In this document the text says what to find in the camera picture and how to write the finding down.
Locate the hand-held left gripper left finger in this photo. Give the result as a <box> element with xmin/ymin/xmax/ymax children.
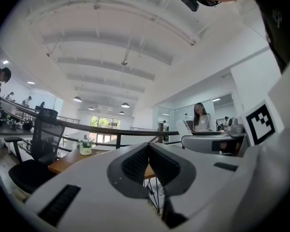
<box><xmin>24</xmin><ymin>143</ymin><xmax>174</xmax><ymax>232</ymax></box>

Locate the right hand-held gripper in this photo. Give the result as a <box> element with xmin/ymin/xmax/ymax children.
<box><xmin>229</xmin><ymin>48</ymin><xmax>290</xmax><ymax>232</ymax></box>

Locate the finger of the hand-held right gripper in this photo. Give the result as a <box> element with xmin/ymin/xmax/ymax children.
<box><xmin>181</xmin><ymin>133</ymin><xmax>247</xmax><ymax>157</ymax></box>

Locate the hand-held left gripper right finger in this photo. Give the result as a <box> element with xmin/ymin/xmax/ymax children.
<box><xmin>149</xmin><ymin>143</ymin><xmax>247</xmax><ymax>232</ymax></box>

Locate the white laptop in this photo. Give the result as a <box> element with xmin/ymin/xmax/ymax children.
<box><xmin>175</xmin><ymin>119</ymin><xmax>193</xmax><ymax>137</ymax></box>

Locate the white pot of pale flowers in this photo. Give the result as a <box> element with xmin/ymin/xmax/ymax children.
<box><xmin>77</xmin><ymin>135</ymin><xmax>97</xmax><ymax>156</ymax></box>

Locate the dark wooden handrail railing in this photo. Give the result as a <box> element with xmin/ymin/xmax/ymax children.
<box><xmin>14</xmin><ymin>105</ymin><xmax>182</xmax><ymax>153</ymax></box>

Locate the large bright window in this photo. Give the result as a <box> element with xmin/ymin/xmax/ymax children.
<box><xmin>90</xmin><ymin>115</ymin><xmax>122</xmax><ymax>145</ymax></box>

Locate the black mesh office chair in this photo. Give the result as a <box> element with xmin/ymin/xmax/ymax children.
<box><xmin>4</xmin><ymin>107</ymin><xmax>66</xmax><ymax>195</ymax></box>

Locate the dark office desk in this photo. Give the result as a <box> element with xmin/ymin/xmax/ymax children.
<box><xmin>0</xmin><ymin>122</ymin><xmax>36</xmax><ymax>142</ymax></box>

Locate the person's black shirt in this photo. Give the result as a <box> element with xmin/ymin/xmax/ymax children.
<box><xmin>246</xmin><ymin>0</ymin><xmax>290</xmax><ymax>74</ymax></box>

